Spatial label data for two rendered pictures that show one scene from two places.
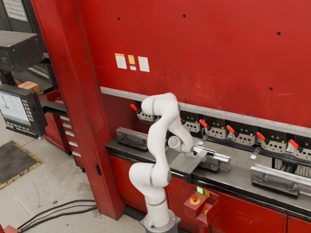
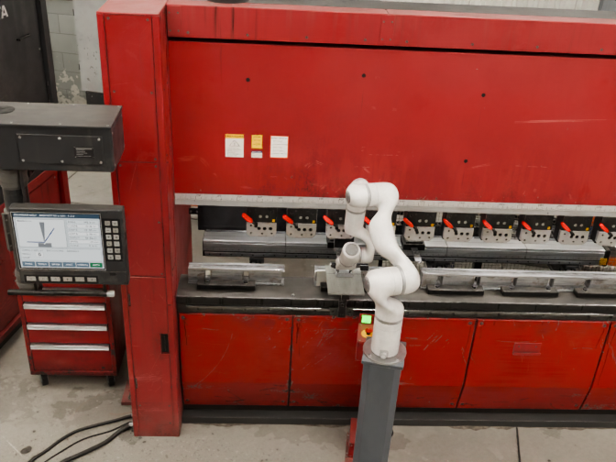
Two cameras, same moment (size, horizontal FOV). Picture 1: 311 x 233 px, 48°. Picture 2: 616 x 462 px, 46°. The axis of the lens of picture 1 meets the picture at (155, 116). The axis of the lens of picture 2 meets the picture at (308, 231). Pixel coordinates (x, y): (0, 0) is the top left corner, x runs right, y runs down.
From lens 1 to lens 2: 207 cm
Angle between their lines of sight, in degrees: 37
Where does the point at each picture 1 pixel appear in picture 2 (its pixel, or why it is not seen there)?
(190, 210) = not seen: hidden behind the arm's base
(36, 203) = not seen: outside the picture
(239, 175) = not seen: hidden behind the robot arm
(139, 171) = (388, 277)
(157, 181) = (412, 284)
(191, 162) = (352, 280)
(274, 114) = (465, 193)
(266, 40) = (467, 104)
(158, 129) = (388, 221)
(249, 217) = (424, 342)
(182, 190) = (323, 334)
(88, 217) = (121, 450)
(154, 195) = (398, 309)
